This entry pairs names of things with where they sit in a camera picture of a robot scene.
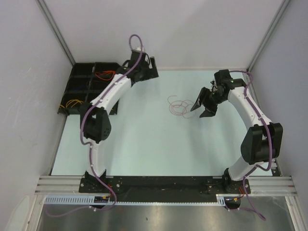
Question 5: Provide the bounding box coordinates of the red thin cable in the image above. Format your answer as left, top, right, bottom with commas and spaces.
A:
94, 70, 117, 81

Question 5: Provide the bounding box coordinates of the black compartment tray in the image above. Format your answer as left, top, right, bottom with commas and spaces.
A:
58, 62, 120, 116

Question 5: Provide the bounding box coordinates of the pink thin cable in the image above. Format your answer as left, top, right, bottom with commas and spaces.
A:
167, 95, 196, 119

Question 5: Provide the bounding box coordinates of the white slotted cable duct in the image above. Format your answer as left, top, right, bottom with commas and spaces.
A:
45, 195, 225, 206

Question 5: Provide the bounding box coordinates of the aluminium frame rail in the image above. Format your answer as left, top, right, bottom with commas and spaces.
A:
36, 176, 297, 196

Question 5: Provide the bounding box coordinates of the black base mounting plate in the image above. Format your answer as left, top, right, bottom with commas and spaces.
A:
78, 175, 251, 203

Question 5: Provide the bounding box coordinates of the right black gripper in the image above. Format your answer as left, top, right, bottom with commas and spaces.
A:
191, 87, 226, 118

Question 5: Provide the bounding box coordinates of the orange thin cable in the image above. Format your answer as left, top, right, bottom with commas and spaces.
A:
59, 100, 83, 110

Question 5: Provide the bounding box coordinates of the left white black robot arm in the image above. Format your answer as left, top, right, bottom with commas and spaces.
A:
79, 50, 159, 193

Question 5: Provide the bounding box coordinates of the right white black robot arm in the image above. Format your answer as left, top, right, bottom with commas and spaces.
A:
191, 69, 283, 193

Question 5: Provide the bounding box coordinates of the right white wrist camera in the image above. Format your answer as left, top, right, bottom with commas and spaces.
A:
210, 80, 217, 91

